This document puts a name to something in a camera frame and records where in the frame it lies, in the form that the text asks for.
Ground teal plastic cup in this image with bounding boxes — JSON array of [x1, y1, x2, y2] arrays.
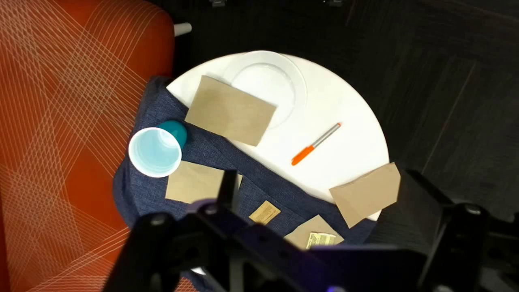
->
[[128, 119, 188, 178]]

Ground large brown paper napkin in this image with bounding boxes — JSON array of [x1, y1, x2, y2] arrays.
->
[[185, 76, 276, 145]]

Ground white round side table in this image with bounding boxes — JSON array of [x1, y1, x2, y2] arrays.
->
[[165, 48, 391, 223]]

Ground orange and grey marker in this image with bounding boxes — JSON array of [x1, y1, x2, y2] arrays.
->
[[290, 121, 342, 165]]

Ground yellowish condiment packet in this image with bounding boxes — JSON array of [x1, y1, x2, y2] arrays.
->
[[307, 231, 336, 248]]

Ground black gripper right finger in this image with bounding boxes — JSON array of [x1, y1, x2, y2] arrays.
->
[[402, 170, 454, 251]]

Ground brown napkin with packet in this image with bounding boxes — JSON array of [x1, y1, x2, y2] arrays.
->
[[286, 215, 344, 249]]

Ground brown napkin near cup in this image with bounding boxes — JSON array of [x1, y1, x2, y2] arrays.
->
[[165, 162, 224, 204]]

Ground brown napkin at table edge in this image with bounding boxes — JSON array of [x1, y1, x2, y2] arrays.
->
[[331, 162, 401, 226]]

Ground white ceramic plate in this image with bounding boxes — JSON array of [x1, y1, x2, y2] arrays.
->
[[230, 61, 307, 128]]

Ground orange patterned sofa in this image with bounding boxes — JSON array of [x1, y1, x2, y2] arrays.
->
[[0, 0, 175, 292]]

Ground blue denim cloth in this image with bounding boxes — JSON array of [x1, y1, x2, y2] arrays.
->
[[114, 77, 375, 244]]

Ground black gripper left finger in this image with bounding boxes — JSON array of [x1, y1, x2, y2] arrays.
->
[[217, 170, 238, 209]]

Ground small brown paper square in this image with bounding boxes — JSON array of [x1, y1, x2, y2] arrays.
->
[[250, 201, 281, 225]]

